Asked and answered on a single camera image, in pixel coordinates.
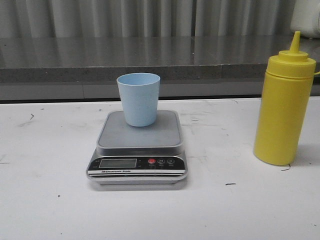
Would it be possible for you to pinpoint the light blue plastic cup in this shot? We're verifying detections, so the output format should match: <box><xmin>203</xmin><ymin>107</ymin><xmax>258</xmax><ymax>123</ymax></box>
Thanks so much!
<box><xmin>116</xmin><ymin>72</ymin><xmax>161</xmax><ymax>127</ymax></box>

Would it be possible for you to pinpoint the yellow squeeze bottle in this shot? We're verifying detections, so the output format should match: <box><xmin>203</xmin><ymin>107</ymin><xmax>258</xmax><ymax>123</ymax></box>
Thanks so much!
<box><xmin>253</xmin><ymin>31</ymin><xmax>318</xmax><ymax>166</ymax></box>

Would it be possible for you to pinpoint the silver digital kitchen scale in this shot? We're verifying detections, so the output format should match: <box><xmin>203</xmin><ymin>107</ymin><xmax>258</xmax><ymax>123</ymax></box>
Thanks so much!
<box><xmin>86</xmin><ymin>110</ymin><xmax>188</xmax><ymax>185</ymax></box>

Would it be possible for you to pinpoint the grey stone countertop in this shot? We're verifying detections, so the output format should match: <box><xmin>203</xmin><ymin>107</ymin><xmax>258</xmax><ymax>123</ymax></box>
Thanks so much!
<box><xmin>0</xmin><ymin>34</ymin><xmax>320</xmax><ymax>102</ymax></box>

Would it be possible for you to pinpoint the white rice cooker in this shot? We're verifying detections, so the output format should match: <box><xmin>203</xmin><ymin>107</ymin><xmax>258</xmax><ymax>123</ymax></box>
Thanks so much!
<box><xmin>290</xmin><ymin>0</ymin><xmax>320</xmax><ymax>39</ymax></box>

